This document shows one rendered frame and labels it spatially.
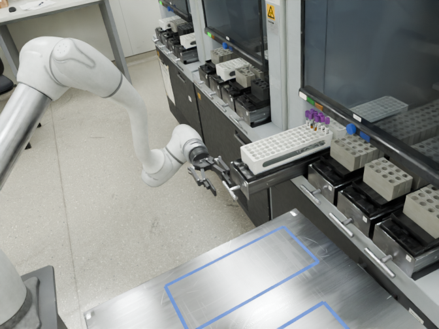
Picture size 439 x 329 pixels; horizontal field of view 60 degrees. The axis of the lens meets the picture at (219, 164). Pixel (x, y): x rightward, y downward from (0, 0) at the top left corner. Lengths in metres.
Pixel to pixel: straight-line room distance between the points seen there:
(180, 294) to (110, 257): 1.33
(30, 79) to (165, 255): 1.24
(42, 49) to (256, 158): 0.70
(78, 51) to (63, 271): 1.44
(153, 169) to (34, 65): 0.56
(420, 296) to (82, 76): 1.03
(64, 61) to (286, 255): 0.75
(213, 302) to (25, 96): 0.77
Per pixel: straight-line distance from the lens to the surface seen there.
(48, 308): 1.20
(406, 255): 1.05
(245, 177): 1.21
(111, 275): 2.15
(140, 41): 4.67
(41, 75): 1.22
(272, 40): 1.45
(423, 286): 1.08
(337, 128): 1.34
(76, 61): 1.11
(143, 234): 2.28
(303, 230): 1.03
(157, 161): 1.49
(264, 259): 0.97
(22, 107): 1.23
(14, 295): 1.14
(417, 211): 1.07
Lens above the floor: 1.57
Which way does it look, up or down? 36 degrees down
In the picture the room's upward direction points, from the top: 9 degrees counter-clockwise
